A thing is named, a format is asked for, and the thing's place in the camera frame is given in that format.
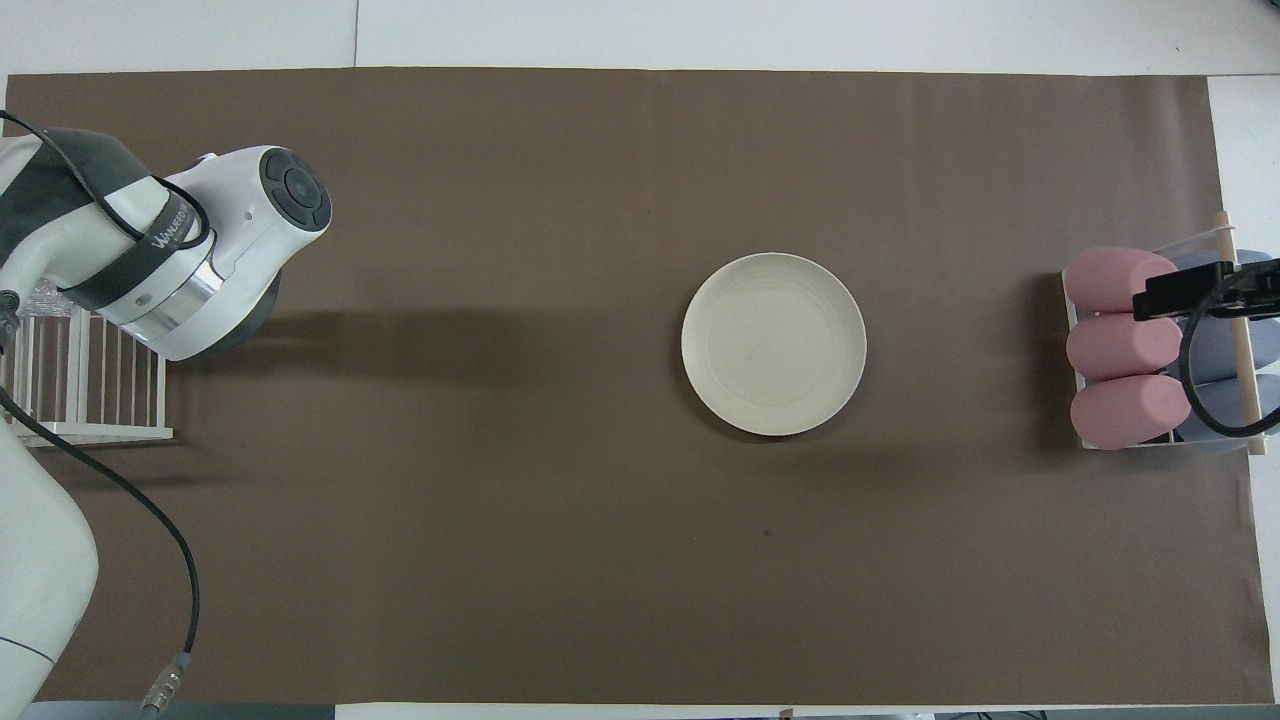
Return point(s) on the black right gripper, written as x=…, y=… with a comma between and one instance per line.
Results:
x=1190, y=290

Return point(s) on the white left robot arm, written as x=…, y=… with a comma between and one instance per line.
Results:
x=230, y=230

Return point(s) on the round cream plate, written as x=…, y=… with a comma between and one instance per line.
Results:
x=774, y=345

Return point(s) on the blue plastic cup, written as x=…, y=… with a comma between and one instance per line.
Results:
x=1215, y=350
x=1225, y=405
x=1195, y=262

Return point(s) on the pink plastic cup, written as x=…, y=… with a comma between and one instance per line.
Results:
x=1120, y=348
x=1100, y=280
x=1125, y=412

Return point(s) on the cup rack with wooden rod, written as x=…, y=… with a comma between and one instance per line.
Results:
x=1246, y=400

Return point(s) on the brown table mat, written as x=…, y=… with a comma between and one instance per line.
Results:
x=500, y=450

